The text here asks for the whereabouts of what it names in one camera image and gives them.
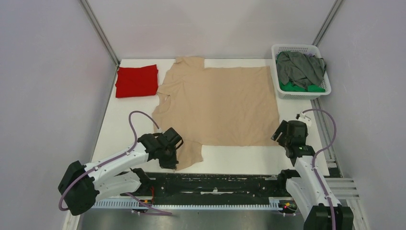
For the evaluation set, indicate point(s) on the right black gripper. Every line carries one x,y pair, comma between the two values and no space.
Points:
282,128

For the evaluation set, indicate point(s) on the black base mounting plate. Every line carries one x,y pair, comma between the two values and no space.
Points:
210,189

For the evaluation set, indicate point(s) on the beige t shirt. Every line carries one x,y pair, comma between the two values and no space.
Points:
234,107

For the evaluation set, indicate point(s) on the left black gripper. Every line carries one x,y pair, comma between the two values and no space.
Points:
171,164

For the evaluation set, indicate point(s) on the left aluminium frame post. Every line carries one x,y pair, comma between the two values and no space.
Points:
99,31

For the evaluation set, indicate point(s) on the white slotted cable duct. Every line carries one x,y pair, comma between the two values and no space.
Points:
127,203

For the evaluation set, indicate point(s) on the right aluminium table rail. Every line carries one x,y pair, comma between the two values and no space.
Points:
324,124

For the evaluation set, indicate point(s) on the green t shirt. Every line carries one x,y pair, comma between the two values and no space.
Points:
290,87

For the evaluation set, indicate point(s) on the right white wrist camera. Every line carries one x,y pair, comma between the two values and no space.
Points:
304,118

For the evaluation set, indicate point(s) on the folded red t shirt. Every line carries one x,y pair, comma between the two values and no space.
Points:
137,82

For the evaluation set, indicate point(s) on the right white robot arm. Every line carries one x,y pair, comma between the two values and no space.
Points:
320,208

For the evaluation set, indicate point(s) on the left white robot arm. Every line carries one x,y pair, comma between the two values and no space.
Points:
83,185

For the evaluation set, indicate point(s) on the aluminium frame post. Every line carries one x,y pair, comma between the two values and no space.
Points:
327,22
99,31

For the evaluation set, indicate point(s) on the right aluminium frame post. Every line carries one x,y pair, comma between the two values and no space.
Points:
327,22

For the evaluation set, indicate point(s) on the grey t shirt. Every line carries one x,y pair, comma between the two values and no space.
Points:
301,69

